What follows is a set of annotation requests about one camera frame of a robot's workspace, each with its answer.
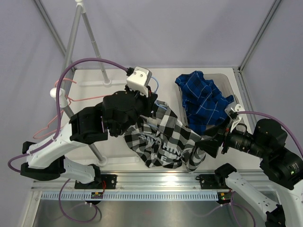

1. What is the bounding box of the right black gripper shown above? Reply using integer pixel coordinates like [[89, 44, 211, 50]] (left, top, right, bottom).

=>
[[195, 114, 269, 157]]

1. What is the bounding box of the blue wire hanger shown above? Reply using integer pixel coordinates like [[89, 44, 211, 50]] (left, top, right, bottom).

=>
[[142, 76, 169, 131]]

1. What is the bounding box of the blue plaid shirt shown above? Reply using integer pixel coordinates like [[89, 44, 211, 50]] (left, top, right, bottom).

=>
[[175, 70, 235, 135]]

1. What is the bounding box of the black white checkered shirt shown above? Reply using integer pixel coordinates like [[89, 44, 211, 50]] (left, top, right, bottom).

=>
[[124, 101, 206, 173]]

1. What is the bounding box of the pink wire hanger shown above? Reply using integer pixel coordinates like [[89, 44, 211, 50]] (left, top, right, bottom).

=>
[[32, 78, 105, 140]]

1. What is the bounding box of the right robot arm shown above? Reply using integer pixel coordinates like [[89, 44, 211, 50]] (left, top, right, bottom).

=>
[[196, 119, 303, 227]]

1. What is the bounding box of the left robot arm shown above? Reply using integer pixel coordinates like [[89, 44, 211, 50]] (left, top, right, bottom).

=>
[[20, 87, 158, 189]]

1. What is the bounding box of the clear plastic bin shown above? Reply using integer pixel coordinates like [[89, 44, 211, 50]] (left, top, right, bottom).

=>
[[178, 73, 239, 126]]

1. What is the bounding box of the grey clothes rack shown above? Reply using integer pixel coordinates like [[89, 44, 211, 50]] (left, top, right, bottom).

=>
[[49, 0, 140, 166]]

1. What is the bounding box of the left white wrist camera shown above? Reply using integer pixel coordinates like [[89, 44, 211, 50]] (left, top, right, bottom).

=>
[[126, 66, 152, 97]]

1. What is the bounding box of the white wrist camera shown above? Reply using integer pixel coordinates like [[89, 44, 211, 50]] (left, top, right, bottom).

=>
[[224, 102, 245, 132], [126, 66, 152, 97]]

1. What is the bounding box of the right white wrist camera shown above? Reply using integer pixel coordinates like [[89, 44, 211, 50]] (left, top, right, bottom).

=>
[[224, 102, 245, 132]]

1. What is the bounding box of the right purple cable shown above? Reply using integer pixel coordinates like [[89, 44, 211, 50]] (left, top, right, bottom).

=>
[[189, 110, 303, 227]]

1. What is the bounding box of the purple cable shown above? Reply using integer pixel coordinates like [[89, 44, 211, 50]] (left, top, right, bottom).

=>
[[189, 110, 303, 227], [8, 58, 131, 223]]

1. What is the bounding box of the aluminium mounting rail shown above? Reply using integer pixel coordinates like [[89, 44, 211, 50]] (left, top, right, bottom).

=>
[[30, 170, 288, 191]]

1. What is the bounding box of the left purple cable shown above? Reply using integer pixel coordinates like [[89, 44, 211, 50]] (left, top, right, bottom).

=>
[[8, 58, 131, 223]]

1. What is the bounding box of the left aluminium frame post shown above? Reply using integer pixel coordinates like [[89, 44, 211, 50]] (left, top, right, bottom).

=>
[[32, 0, 68, 67]]

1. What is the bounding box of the aluminium frame post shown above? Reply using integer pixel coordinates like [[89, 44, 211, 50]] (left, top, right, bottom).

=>
[[32, 0, 68, 67], [233, 0, 283, 73]]

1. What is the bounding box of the right aluminium frame post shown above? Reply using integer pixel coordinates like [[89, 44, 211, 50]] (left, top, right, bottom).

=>
[[233, 0, 283, 73]]

